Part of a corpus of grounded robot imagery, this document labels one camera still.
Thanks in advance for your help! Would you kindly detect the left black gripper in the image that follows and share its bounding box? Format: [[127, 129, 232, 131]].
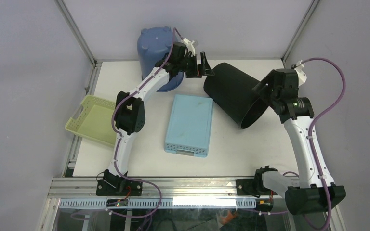
[[177, 52, 214, 79]]

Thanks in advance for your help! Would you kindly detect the large black plastic bucket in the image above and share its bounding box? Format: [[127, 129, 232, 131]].
[[203, 63, 268, 129]]

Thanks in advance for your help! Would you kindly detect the large blue plastic bucket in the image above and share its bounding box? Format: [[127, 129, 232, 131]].
[[137, 26, 178, 80]]

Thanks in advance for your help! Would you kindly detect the light blue perforated basket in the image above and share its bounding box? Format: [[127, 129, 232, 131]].
[[164, 94, 213, 158]]

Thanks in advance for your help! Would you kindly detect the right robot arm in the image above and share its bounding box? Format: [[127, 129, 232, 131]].
[[252, 69, 346, 215]]

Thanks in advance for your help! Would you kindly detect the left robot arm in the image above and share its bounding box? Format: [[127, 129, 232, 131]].
[[102, 41, 214, 195]]

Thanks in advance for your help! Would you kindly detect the yellow-green perforated basket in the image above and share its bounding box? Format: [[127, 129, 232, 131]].
[[65, 95, 116, 147]]

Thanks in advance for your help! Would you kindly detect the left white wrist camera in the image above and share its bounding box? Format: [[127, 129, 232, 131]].
[[181, 38, 198, 55]]

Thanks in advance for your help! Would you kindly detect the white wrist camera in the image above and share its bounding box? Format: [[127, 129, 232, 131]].
[[291, 60, 307, 86], [181, 38, 198, 55]]

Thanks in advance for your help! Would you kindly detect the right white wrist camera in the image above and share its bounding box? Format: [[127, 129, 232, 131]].
[[291, 60, 307, 86]]

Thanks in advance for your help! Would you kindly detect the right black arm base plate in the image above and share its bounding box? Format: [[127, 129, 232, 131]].
[[236, 178, 287, 198]]

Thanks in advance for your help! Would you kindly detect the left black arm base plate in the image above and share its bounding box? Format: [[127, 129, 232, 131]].
[[95, 180, 143, 196]]

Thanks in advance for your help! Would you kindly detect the aluminium front rail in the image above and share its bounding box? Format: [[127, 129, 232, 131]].
[[48, 177, 335, 199]]

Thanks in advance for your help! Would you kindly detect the slotted grey cable duct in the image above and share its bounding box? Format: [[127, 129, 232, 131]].
[[59, 196, 256, 210]]

